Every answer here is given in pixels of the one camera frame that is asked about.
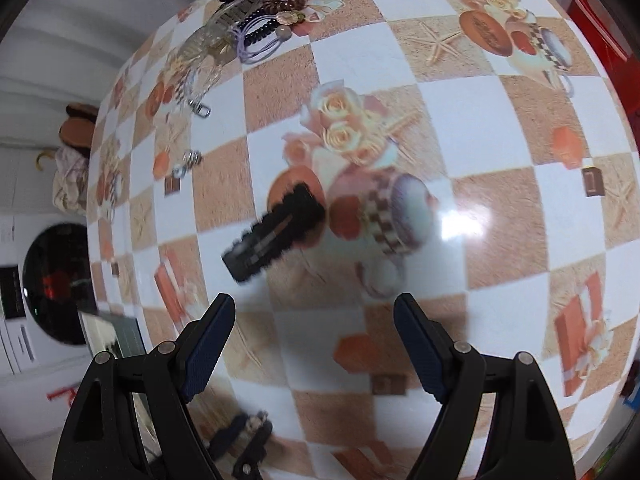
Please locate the clear hair claw clip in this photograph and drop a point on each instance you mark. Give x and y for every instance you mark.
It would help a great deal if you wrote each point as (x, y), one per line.
(220, 27)

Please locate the white washing machine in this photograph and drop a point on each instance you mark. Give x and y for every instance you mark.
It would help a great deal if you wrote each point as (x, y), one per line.
(55, 285)

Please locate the pale patterned cloth bag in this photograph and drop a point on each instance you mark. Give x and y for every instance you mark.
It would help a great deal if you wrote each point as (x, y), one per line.
(70, 182)

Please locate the yellow hook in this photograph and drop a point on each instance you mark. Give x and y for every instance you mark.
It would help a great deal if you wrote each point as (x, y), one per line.
(42, 157)

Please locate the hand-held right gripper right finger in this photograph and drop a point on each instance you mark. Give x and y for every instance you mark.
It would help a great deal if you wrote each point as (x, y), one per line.
(422, 346)

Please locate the small silver rings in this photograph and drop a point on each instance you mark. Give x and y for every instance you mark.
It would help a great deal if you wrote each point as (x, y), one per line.
(192, 157)

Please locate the black fuzzy hair clip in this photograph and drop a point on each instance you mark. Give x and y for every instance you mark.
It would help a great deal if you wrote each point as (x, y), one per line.
(272, 235)

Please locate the red plastic container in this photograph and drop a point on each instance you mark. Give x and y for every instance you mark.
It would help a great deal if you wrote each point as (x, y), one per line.
(607, 35)

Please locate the brown round bag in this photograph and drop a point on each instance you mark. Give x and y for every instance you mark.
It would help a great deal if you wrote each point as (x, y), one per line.
(77, 127)

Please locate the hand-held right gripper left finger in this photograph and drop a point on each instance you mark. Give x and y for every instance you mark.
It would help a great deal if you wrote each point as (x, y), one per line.
(207, 346)

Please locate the grey board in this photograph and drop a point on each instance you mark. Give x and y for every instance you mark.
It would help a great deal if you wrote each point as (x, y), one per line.
(107, 330)

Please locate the black hair claw clip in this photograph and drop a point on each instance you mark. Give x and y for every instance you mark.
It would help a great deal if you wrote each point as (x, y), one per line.
(250, 447)

